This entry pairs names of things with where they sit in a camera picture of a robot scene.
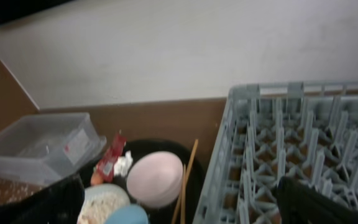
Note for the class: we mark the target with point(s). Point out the orange carrot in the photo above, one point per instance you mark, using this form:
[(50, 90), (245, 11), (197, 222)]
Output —
[(96, 179)]

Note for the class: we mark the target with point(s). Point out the grey dishwasher rack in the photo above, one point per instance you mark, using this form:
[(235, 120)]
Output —
[(304, 130)]

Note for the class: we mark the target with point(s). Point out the grey bowl with food scraps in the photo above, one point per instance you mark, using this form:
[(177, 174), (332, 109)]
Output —
[(100, 202)]

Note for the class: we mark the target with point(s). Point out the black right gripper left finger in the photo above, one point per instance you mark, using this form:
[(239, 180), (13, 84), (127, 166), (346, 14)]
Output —
[(59, 203)]

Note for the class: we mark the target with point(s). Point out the crumpled white tissue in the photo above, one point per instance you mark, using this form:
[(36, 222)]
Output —
[(123, 164)]

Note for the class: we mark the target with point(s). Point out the blue cup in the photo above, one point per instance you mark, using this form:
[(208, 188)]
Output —
[(131, 214)]

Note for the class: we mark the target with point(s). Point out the clear plastic bin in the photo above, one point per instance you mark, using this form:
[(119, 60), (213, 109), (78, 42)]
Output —
[(45, 148)]

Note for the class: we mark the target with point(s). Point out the red snack wrapper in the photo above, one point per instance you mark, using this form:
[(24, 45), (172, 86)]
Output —
[(105, 166)]

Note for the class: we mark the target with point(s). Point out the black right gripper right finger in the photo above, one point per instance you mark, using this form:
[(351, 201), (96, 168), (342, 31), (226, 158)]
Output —
[(299, 204)]

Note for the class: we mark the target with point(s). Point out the wooden chopstick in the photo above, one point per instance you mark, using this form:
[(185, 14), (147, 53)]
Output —
[(176, 213), (183, 193)]

